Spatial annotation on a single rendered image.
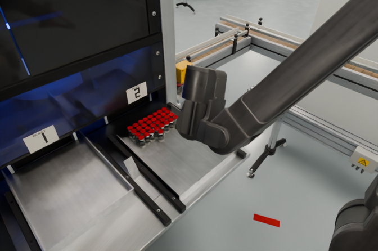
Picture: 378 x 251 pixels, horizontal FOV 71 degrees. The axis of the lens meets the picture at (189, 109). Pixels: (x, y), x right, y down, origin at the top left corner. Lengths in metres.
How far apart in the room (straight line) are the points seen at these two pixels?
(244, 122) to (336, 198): 1.76
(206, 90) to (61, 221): 0.59
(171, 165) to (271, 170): 1.29
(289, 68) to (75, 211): 0.70
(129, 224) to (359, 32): 0.68
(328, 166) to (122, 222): 1.76
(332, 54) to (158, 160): 0.68
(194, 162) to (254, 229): 0.98
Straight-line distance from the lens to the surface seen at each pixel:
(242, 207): 1.87
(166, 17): 0.96
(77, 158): 0.99
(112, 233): 0.80
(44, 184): 0.96
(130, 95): 0.97
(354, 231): 0.38
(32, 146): 0.90
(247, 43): 1.64
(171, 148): 0.95
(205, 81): 0.44
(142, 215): 0.81
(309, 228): 1.92
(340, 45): 0.38
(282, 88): 0.38
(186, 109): 0.45
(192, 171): 0.88
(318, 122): 1.72
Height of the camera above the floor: 1.58
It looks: 39 degrees down
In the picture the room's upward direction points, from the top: straight up
